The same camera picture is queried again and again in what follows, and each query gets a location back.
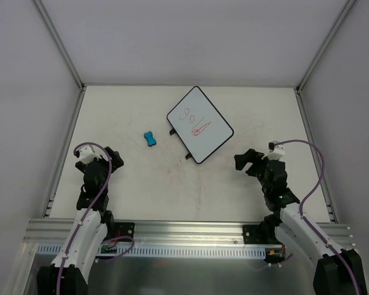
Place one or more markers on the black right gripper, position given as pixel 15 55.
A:
pixel 257 163

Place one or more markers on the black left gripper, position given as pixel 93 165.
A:
pixel 101 161

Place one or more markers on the blue whiteboard eraser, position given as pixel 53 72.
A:
pixel 149 137

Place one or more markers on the white board with black frame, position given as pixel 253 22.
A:
pixel 199 125

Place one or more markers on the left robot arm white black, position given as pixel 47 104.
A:
pixel 69 271

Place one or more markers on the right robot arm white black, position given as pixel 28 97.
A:
pixel 336 270

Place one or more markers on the left aluminium table edge profile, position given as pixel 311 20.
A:
pixel 63 150

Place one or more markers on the aluminium table edge profile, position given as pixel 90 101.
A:
pixel 316 157
pixel 63 150

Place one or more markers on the right aluminium table edge profile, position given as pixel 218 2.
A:
pixel 316 157

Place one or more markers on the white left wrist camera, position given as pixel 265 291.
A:
pixel 84 154

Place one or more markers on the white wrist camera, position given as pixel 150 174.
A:
pixel 276 151
pixel 84 154

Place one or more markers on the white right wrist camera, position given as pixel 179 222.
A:
pixel 276 151

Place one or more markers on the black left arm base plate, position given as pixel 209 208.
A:
pixel 124 230

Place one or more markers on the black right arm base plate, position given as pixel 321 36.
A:
pixel 259 235

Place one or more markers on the aluminium mounting rail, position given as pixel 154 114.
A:
pixel 165 233

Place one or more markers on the white slotted cable duct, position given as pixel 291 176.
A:
pixel 159 251

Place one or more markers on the left aluminium frame post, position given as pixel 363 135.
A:
pixel 42 11

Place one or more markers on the aluminium frame post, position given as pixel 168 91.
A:
pixel 339 20
pixel 42 11

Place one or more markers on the right aluminium frame post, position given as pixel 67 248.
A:
pixel 339 20

